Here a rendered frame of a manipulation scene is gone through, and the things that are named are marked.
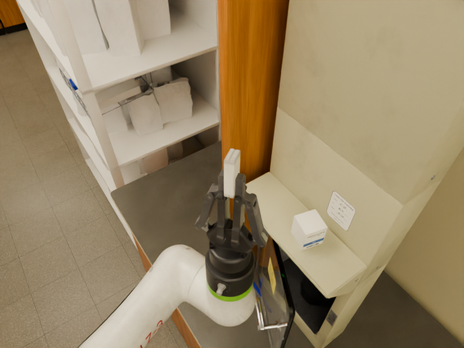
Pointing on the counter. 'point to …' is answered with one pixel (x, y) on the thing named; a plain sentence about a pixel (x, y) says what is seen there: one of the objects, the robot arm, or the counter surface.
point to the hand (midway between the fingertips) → (232, 174)
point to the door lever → (263, 318)
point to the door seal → (288, 293)
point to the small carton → (308, 229)
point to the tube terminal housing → (380, 199)
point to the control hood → (334, 273)
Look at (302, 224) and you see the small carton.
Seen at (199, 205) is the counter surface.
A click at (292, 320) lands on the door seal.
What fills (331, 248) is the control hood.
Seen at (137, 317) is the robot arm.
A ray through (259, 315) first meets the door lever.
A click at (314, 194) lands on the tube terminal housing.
